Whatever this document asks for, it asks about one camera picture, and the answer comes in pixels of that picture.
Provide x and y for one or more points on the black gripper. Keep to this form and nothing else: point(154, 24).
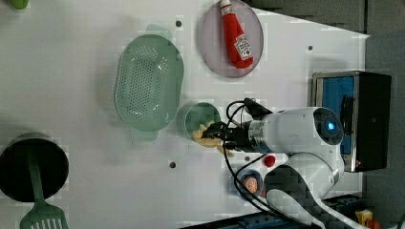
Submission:
point(236, 138)

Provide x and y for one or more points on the peeled toy banana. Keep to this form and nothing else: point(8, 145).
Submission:
point(207, 142)

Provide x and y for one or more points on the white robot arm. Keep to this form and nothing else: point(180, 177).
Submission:
point(311, 138)

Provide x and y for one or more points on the green mug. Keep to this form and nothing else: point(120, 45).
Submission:
point(192, 115)

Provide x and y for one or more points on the blue bowl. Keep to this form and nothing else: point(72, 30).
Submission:
point(245, 194)

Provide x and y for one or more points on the orange slice toy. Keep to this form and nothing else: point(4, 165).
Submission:
point(251, 184)

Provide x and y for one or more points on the red strawberry toy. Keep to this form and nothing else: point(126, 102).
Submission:
point(269, 161)

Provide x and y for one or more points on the green perforated colander basket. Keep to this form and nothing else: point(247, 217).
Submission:
point(149, 79)

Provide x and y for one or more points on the red ketchup bottle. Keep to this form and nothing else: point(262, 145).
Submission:
point(237, 45)

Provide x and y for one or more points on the black toaster oven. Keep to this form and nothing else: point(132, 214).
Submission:
point(362, 102)

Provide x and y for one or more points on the green spatula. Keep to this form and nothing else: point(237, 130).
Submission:
point(42, 215)

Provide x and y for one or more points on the black utensil holder cup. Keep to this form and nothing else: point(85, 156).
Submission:
point(53, 163)

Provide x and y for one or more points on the green object at table edge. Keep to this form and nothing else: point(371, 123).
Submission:
point(19, 4)

